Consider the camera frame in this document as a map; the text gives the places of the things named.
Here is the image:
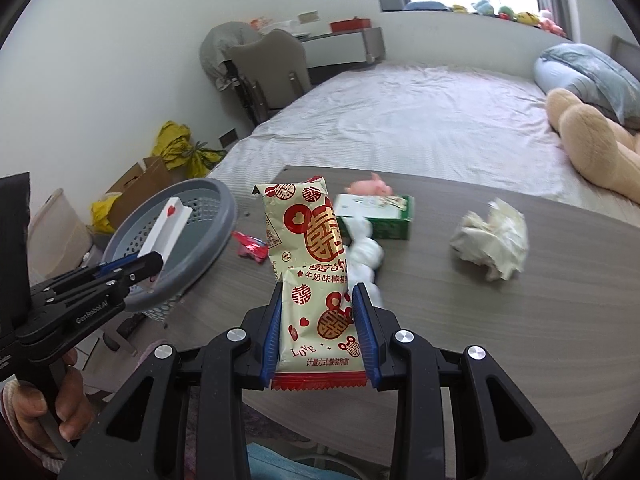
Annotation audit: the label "cream red snack packet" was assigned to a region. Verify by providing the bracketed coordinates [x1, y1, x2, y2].
[255, 175, 348, 281]
[271, 264, 369, 392]

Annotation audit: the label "red candy wrapper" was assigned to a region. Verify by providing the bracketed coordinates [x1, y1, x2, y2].
[232, 231, 268, 264]

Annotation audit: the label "yellow bag in cardboard box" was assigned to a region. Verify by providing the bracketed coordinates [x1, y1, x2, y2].
[91, 195, 123, 235]

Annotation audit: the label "yellow plastic bag grey tie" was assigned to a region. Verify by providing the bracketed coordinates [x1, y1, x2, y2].
[182, 142, 228, 178]

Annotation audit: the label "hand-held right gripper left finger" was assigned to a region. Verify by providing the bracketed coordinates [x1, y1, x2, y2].
[59, 290, 283, 480]

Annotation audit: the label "blue face mask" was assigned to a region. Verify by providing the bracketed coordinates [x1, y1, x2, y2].
[247, 442, 391, 480]

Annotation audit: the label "grey bed headboard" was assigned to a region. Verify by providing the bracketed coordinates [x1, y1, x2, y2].
[611, 35, 640, 63]

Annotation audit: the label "bed with checked sheet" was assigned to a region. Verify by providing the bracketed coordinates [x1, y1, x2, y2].
[207, 60, 640, 221]

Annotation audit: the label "pink pig toy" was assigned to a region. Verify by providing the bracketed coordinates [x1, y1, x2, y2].
[346, 172, 392, 197]

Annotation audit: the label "large beige teddy bear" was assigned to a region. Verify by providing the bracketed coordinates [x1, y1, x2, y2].
[545, 87, 640, 191]

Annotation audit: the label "person's left hand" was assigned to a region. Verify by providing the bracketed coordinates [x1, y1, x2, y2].
[0, 350, 97, 443]

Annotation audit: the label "white grey desk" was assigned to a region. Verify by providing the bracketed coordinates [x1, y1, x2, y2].
[300, 26, 386, 86]

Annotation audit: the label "brown cardboard box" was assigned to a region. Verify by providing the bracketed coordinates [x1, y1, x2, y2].
[105, 156, 173, 231]

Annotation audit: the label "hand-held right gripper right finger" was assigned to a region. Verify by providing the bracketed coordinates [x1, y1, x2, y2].
[352, 284, 583, 480]

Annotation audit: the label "grey perforated plastic basket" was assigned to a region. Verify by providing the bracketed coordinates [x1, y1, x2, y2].
[102, 177, 238, 321]

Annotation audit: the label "red flat box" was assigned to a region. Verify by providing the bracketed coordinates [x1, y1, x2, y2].
[330, 17, 373, 33]

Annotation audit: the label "white paper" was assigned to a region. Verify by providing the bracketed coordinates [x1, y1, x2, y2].
[450, 197, 529, 282]

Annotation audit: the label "grey checked garment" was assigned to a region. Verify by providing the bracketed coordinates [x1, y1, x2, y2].
[200, 21, 261, 92]

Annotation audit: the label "small white box red heart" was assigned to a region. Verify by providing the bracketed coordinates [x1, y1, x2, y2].
[137, 198, 192, 293]

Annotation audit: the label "pink plush toy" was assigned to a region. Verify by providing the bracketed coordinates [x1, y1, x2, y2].
[539, 9, 568, 36]

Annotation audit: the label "white plastic bag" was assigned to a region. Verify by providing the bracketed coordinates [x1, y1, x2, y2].
[346, 217, 386, 307]

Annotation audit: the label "grey beige chair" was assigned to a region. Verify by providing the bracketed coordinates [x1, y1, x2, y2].
[229, 29, 313, 126]

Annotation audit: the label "green white carton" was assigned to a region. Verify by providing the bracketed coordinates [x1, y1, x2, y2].
[334, 194, 416, 241]

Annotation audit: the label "light blue pillow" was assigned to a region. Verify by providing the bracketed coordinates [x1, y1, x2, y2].
[532, 42, 640, 128]

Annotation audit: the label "white paper bag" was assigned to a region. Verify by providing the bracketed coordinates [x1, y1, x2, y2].
[27, 188, 93, 281]

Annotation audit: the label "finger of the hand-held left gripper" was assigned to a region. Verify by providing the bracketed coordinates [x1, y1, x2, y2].
[30, 254, 147, 300]
[30, 252, 165, 322]

